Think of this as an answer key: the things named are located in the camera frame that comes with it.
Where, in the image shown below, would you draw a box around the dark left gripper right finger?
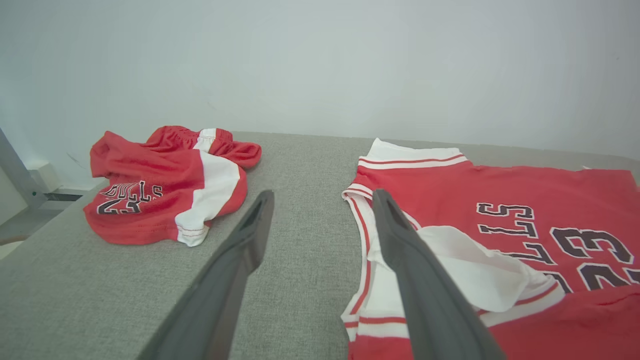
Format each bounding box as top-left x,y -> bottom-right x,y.
371,188 -> 506,360

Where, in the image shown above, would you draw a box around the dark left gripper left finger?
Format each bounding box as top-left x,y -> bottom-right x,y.
137,189 -> 276,360

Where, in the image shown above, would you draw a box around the red number 23 basketball jersey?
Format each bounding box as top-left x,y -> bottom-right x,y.
341,137 -> 640,360

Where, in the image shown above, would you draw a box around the red white-striped basketball shorts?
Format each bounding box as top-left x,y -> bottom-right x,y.
82,125 -> 263,248

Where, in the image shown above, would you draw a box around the white and black baseboard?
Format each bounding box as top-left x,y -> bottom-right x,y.
42,185 -> 101,203

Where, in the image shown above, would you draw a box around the grey metal frame leg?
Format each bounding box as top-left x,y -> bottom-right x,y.
0,127 -> 48,211

